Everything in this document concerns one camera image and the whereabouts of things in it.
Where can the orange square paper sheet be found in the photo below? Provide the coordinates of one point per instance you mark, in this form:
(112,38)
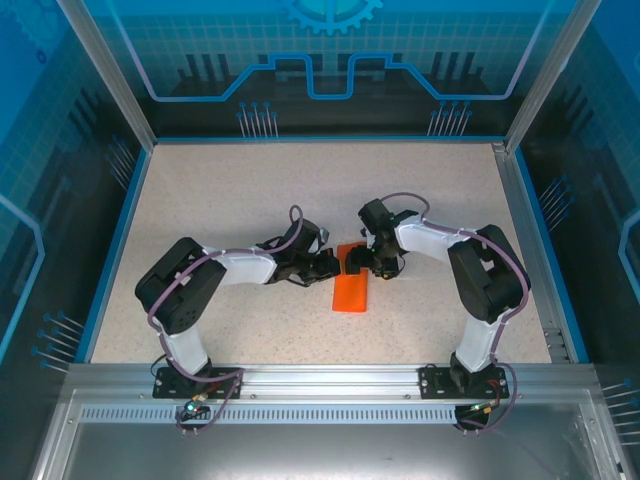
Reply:
(350,295)

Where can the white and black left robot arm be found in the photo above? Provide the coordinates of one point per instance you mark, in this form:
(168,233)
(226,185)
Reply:
(240,270)

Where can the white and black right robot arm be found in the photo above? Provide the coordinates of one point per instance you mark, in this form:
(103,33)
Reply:
(425,245)

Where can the steel front tray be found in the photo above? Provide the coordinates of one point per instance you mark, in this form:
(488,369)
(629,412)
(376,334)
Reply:
(320,450)

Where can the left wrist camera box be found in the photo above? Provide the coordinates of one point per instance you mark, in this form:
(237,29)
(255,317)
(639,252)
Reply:
(325,236)

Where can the aluminium mounting rail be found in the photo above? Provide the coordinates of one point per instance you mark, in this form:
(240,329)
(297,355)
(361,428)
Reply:
(325,380)

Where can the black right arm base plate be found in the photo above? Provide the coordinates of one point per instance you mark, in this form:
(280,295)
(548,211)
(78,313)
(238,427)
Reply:
(435,382)

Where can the aluminium side rail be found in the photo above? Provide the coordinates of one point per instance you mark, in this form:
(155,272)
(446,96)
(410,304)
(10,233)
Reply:
(522,220)

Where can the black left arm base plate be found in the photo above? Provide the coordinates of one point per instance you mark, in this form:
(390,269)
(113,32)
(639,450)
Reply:
(165,386)

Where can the aluminium frame post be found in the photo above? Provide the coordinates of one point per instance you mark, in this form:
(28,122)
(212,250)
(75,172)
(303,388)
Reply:
(550,75)
(114,80)

